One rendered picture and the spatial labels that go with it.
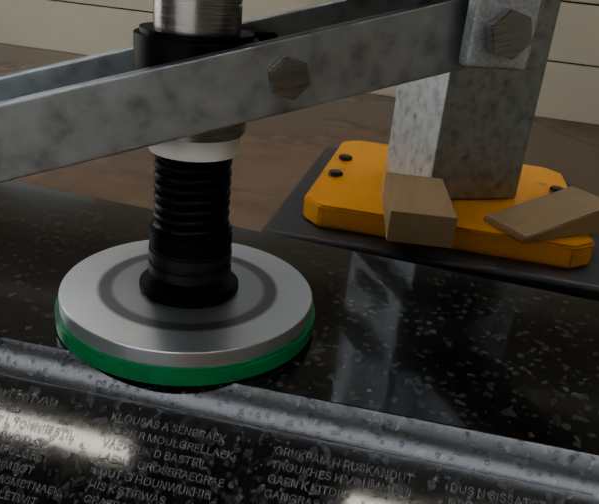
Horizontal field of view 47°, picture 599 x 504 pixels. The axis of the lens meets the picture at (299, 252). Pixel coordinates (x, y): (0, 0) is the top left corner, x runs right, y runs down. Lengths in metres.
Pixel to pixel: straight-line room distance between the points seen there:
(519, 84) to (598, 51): 5.44
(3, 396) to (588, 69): 6.39
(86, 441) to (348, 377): 0.20
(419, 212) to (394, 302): 0.39
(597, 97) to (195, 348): 6.38
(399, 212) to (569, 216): 0.32
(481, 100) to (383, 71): 0.76
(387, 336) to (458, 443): 0.13
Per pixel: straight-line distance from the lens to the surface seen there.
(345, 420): 0.51
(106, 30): 7.47
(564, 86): 6.72
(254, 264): 0.64
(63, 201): 0.86
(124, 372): 0.52
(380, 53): 0.50
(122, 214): 0.82
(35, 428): 0.56
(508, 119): 1.29
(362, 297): 0.66
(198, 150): 0.51
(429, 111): 1.26
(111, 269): 0.62
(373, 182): 1.32
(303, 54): 0.49
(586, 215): 1.23
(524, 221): 1.19
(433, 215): 1.04
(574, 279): 1.16
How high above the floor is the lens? 1.17
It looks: 24 degrees down
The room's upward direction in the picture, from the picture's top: 6 degrees clockwise
